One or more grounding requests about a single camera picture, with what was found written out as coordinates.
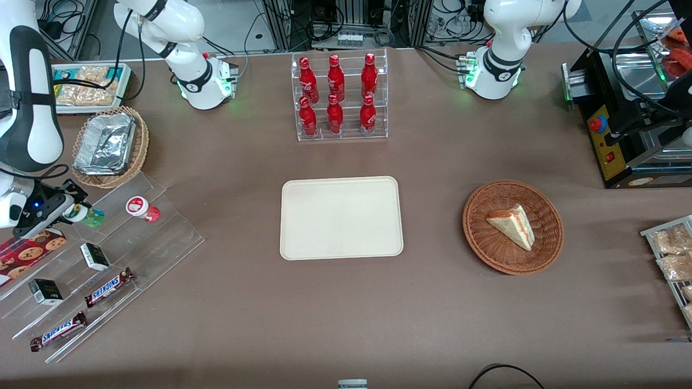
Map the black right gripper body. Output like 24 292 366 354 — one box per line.
12 181 77 238

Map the green lid yogurt cup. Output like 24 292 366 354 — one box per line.
64 202 106 227

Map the aluminium foil tray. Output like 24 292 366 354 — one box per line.
74 113 136 176

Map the wicker basket with foil tray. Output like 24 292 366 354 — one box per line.
71 106 149 189

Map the beige plastic tray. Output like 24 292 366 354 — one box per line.
280 176 404 261

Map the red cookie box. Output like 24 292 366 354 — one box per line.
0 229 68 287

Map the small black box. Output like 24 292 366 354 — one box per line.
80 243 110 272
28 279 64 306

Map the black machine with yellow panel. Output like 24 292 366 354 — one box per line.
561 10 692 189

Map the red lid yogurt cup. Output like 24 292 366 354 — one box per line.
125 196 161 223

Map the red snack packet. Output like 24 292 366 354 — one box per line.
662 27 692 77

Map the Snickers chocolate bar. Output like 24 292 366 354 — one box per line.
30 312 87 352
85 268 135 308

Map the clear acrylic tiered display stand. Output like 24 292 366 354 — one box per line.
0 172 206 364

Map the clear cracker pack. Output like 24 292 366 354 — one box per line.
76 66 109 83
93 80 119 106
56 81 96 106

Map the white snack bin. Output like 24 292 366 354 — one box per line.
51 63 131 115

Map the clear nut snack pack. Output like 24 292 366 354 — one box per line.
650 224 692 256
656 254 692 281

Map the wrapped triangle sandwich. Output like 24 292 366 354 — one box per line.
485 204 536 252

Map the round wicker basket with sandwich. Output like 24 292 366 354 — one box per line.
463 180 564 275

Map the red cola bottle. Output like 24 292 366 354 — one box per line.
360 95 377 136
327 94 344 135
361 52 378 99
299 57 317 103
328 54 345 102
299 96 318 137

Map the clear acrylic bottle rack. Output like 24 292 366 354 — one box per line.
291 48 389 142

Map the thick black cable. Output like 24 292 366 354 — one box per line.
611 0 692 118

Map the metal wire tray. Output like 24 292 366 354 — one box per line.
641 215 692 330

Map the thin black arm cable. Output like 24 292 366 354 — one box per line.
53 8 147 102

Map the black cable loop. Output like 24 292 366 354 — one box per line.
468 363 547 389

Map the aluminium frame rack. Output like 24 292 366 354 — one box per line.
263 0 433 50

